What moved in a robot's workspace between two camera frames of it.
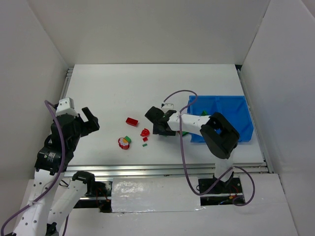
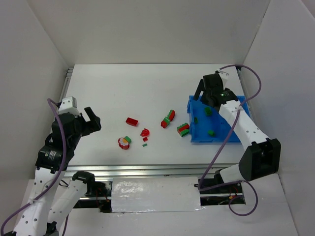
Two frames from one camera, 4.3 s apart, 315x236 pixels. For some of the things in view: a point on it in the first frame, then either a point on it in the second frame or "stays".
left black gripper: [82, 123] stays
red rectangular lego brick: [132, 121] stays
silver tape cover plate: [144, 194] stays
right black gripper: [159, 120] to [205, 90]
